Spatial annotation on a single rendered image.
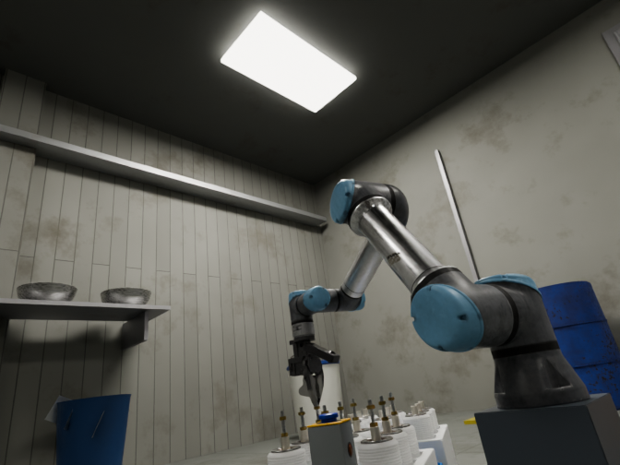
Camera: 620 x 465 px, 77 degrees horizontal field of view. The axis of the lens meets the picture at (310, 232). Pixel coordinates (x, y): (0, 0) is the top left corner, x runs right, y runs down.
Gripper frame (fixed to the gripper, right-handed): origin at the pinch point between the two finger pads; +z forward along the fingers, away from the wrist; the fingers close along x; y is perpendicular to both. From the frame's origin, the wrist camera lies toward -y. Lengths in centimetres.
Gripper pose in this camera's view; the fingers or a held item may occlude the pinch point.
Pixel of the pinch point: (317, 401)
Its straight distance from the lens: 131.9
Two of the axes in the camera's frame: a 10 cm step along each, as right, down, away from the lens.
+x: -5.9, -2.4, -7.7
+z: 1.4, 9.1, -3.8
